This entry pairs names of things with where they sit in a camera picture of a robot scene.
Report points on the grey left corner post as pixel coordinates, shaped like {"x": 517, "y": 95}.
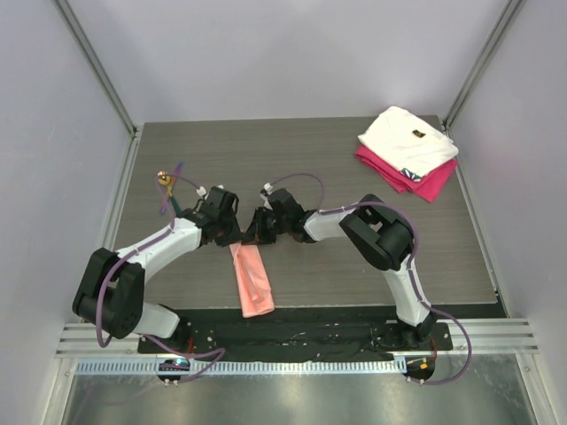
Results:
{"x": 76, "y": 30}

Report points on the grey aluminium corner post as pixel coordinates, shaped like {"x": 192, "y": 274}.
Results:
{"x": 503, "y": 24}

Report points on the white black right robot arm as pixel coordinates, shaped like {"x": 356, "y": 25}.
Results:
{"x": 381, "y": 234}

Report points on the white folded cloth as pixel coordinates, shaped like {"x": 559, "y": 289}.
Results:
{"x": 407, "y": 143}

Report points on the aluminium front rail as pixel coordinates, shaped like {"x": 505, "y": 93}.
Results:
{"x": 487, "y": 336}

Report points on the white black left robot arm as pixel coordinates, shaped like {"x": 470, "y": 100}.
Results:
{"x": 111, "y": 293}

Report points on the white wrist camera connector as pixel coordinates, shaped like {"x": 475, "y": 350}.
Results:
{"x": 267, "y": 188}

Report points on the iridescent purple utensil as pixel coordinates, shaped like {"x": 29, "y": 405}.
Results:
{"x": 176, "y": 171}

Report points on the dark green handled utensil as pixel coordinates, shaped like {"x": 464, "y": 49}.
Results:
{"x": 176, "y": 206}

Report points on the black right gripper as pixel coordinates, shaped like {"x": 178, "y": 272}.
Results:
{"x": 266, "y": 221}

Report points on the magenta folded cloth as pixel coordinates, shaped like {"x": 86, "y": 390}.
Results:
{"x": 427, "y": 188}

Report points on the white slotted cable duct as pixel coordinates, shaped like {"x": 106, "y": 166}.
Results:
{"x": 164, "y": 366}

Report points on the gold spoon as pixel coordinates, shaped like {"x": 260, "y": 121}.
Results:
{"x": 167, "y": 181}

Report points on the pink satin napkin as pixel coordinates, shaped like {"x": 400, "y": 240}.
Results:
{"x": 254, "y": 289}

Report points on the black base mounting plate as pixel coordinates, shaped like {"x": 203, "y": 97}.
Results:
{"x": 318, "y": 334}

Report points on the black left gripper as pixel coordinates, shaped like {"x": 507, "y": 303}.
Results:
{"x": 235, "y": 236}

